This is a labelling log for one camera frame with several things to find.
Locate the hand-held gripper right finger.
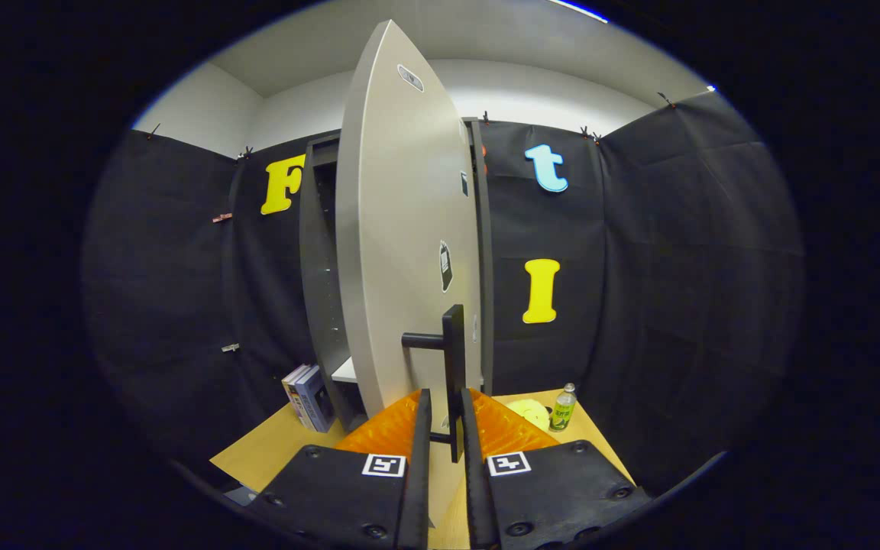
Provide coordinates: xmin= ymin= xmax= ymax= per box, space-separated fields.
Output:
xmin=459 ymin=388 xmax=651 ymax=550

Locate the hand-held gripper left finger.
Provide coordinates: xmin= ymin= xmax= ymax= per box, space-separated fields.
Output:
xmin=245 ymin=388 xmax=433 ymax=550

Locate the grey shoe cabinet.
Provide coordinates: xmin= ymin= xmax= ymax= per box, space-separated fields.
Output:
xmin=299 ymin=118 xmax=496 ymax=434

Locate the beige shoe cabinet door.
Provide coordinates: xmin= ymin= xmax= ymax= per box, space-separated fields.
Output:
xmin=335 ymin=19 xmax=484 ymax=529

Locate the yellow plush toy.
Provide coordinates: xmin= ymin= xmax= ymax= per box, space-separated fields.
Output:
xmin=506 ymin=399 xmax=552 ymax=431

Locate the green label drink bottle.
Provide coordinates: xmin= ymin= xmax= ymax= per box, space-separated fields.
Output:
xmin=549 ymin=383 xmax=578 ymax=432

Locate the stack of books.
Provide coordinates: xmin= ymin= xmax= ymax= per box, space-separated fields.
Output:
xmin=282 ymin=364 xmax=336 ymax=434

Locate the black backdrop cloth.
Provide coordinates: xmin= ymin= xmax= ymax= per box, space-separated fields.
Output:
xmin=81 ymin=88 xmax=806 ymax=497

